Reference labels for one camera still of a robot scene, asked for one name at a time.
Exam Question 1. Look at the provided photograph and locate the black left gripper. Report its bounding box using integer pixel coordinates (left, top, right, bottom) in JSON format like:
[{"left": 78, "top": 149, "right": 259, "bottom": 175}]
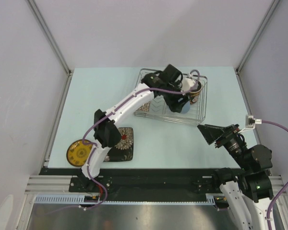
[{"left": 163, "top": 80, "right": 190, "bottom": 112}]

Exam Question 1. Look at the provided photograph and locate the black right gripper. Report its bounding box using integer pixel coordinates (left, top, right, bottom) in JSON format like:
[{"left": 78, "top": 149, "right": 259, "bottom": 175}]
[{"left": 197, "top": 123, "right": 250, "bottom": 170}]

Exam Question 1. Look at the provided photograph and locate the metal wire dish rack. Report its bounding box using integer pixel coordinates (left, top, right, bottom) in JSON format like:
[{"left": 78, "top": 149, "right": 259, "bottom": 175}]
[{"left": 133, "top": 70, "right": 208, "bottom": 126}]

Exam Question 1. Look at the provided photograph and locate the red black skull mug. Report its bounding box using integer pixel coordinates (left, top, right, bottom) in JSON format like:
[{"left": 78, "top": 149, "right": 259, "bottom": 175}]
[{"left": 188, "top": 82, "right": 203, "bottom": 105}]

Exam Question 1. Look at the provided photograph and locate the light blue cup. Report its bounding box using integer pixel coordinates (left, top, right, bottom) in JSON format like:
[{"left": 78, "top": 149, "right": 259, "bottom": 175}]
[{"left": 180, "top": 101, "right": 190, "bottom": 114}]

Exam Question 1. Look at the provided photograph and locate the black square floral plate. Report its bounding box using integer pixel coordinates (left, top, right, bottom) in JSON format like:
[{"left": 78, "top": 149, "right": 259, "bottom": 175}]
[{"left": 104, "top": 127, "right": 134, "bottom": 162}]

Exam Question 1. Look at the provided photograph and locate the yellow round plate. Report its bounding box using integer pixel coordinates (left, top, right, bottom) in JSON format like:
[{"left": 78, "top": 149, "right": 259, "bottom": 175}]
[{"left": 66, "top": 139, "right": 93, "bottom": 167}]

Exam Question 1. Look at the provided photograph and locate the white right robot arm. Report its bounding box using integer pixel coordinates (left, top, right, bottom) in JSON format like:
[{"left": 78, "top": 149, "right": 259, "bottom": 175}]
[{"left": 198, "top": 124, "right": 276, "bottom": 230}]

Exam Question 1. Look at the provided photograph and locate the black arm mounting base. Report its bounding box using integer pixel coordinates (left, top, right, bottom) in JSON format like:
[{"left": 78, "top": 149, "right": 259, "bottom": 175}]
[{"left": 39, "top": 167, "right": 221, "bottom": 200}]

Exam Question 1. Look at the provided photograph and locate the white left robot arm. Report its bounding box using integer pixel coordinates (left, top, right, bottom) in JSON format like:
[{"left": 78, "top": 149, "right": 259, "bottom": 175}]
[{"left": 79, "top": 64, "right": 197, "bottom": 192}]

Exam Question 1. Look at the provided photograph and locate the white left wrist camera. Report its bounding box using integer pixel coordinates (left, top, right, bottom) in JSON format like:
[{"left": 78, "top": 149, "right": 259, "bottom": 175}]
[{"left": 181, "top": 75, "right": 199, "bottom": 93}]

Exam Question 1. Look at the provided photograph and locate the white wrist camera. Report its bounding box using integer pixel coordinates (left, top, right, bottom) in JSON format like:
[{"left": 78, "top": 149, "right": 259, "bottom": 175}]
[
  {"left": 239, "top": 115, "right": 262, "bottom": 133},
  {"left": 181, "top": 75, "right": 199, "bottom": 93}
]

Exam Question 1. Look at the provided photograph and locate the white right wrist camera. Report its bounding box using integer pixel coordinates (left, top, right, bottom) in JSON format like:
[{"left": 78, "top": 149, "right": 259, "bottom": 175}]
[{"left": 239, "top": 115, "right": 262, "bottom": 133}]

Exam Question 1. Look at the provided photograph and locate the white slotted cable duct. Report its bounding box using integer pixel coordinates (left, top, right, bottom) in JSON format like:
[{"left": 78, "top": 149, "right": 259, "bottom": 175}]
[{"left": 35, "top": 194, "right": 227, "bottom": 205}]

